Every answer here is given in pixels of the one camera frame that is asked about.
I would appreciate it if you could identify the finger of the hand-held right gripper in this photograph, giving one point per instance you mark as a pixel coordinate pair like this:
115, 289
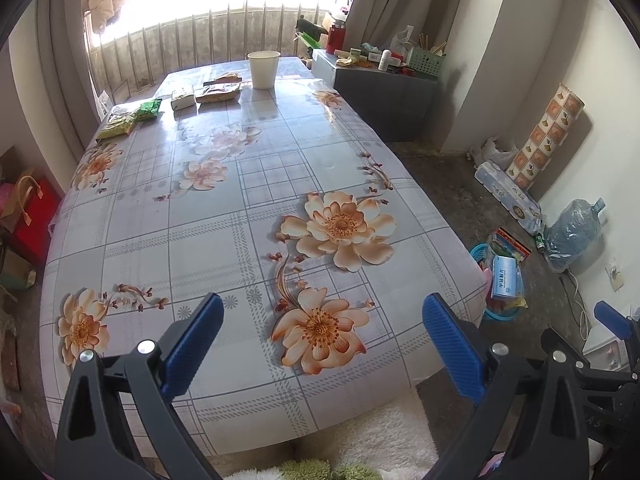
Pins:
614, 321
562, 342

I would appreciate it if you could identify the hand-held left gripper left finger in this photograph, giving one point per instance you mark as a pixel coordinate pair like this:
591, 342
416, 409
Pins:
196, 342

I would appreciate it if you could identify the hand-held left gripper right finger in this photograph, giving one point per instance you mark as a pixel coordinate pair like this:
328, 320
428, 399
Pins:
452, 350

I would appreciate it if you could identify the blue white carton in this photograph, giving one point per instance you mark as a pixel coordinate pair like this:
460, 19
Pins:
505, 277

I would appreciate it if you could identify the blue plastic basket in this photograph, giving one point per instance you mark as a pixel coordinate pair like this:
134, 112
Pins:
477, 255

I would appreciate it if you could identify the red rice cracker bag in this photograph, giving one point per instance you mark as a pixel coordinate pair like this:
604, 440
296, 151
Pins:
510, 245

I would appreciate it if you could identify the white drawer unit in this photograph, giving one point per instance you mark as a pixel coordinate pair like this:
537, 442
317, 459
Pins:
605, 352

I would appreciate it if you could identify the large water jug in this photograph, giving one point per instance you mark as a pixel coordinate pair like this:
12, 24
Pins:
572, 237

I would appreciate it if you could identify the green can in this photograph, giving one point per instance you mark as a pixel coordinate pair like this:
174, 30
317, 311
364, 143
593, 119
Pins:
540, 242

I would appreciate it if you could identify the floral tablecloth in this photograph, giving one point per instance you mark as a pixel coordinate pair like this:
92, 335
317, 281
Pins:
225, 240

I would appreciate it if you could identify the white fleece blanket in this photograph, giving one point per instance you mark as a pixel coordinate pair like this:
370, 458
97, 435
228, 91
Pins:
360, 440

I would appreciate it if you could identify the toilet paper pack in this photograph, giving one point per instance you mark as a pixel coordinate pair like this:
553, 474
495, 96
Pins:
507, 197

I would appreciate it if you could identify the green fleece cloth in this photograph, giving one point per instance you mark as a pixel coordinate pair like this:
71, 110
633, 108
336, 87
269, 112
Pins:
320, 472

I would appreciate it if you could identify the wooden board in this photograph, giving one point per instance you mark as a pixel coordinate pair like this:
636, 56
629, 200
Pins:
9, 365

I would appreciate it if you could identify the brown paper bag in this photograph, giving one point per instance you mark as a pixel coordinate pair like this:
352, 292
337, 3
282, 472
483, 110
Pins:
15, 270

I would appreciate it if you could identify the tile patterned roll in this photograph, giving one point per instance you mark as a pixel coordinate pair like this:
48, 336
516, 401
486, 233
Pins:
545, 137

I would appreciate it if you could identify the red gift bag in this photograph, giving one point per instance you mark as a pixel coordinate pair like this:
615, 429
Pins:
37, 225

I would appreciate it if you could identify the white plastic bag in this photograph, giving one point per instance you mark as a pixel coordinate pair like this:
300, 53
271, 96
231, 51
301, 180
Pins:
495, 152

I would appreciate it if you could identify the yellow green snack packet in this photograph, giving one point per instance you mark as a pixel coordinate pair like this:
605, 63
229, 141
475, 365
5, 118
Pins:
117, 125

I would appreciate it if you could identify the small green packet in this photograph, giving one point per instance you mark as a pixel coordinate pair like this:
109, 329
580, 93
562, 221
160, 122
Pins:
150, 110

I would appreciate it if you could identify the small white carton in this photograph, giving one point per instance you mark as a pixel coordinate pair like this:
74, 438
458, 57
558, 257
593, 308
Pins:
182, 100

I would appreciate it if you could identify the brown flat packet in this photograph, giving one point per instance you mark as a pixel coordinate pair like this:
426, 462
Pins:
217, 92

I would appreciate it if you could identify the grey cabinet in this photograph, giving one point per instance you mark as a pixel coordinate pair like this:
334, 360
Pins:
385, 105

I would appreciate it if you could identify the white paper cup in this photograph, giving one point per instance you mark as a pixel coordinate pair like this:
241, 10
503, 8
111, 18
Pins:
264, 70

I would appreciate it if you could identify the green plastic storage basket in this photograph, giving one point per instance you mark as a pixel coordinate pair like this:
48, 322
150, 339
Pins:
425, 62

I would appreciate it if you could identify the small white bottle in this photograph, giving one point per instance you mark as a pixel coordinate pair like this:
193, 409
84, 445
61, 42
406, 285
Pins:
385, 61

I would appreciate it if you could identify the metal window railing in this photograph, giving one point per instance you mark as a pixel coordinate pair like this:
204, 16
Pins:
200, 45

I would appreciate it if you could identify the bundle of wooden sticks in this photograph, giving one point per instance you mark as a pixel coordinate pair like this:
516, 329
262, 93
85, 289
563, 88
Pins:
432, 45

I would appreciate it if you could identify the white storage box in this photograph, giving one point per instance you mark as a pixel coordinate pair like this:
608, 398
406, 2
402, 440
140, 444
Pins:
325, 65

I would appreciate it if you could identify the grey left curtain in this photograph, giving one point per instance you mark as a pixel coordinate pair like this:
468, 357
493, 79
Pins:
65, 60

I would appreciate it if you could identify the translucent plastic bag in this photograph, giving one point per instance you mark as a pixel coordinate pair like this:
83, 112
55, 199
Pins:
402, 40

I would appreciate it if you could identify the green box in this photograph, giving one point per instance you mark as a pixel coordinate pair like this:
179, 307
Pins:
310, 41

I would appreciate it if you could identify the red thermos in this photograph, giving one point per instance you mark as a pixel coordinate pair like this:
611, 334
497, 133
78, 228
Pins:
336, 37

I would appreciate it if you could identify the black gadget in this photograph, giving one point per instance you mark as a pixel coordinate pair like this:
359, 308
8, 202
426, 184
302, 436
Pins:
311, 26

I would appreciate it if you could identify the wall socket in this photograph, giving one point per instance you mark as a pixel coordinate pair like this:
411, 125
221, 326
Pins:
615, 275

